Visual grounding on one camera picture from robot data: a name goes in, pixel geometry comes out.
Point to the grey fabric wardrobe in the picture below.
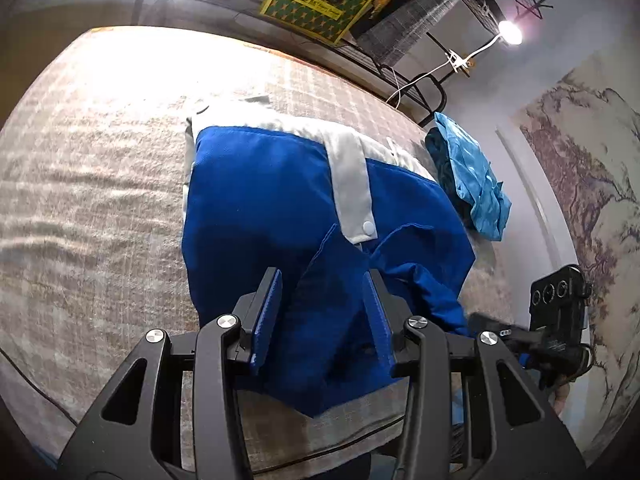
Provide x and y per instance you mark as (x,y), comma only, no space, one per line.
(415,15)

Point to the light blue cloth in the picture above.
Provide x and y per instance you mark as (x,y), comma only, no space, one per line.
(475,175)

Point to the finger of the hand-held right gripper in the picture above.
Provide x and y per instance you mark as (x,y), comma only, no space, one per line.
(495,325)

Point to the white and blue jacket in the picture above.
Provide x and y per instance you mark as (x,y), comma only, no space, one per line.
(260,200)

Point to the landscape wall tapestry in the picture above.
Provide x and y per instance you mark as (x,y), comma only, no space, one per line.
(600,185)

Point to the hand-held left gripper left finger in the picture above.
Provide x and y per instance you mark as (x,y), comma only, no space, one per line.
(267,310)

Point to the yellow and green box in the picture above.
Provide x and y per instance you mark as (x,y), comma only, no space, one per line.
(315,0)

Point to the person's right hand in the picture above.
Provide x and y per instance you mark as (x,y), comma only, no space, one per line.
(562,399)

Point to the white clip lamp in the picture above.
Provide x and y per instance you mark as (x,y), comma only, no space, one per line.
(510,32)

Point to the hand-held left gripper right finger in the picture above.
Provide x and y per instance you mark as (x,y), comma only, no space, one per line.
(377,320)

